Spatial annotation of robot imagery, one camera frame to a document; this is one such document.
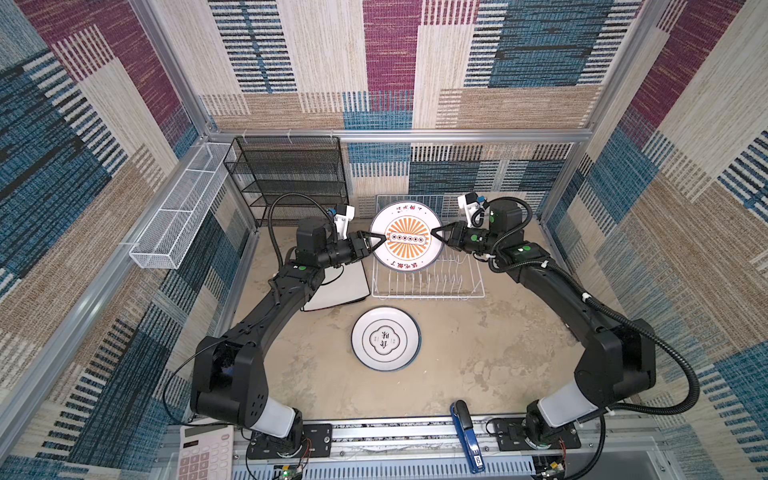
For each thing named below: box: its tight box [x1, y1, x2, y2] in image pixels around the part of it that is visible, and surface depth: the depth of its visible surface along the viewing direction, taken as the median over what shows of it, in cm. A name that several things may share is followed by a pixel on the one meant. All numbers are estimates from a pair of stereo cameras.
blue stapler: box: [450, 400, 486, 474], surface depth 73 cm
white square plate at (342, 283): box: [300, 260, 371, 311], surface depth 95 cm
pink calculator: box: [177, 424, 234, 480], surface depth 72 cm
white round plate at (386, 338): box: [351, 306, 422, 372], surface depth 90 cm
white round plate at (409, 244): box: [369, 201, 445, 273], surface depth 81 cm
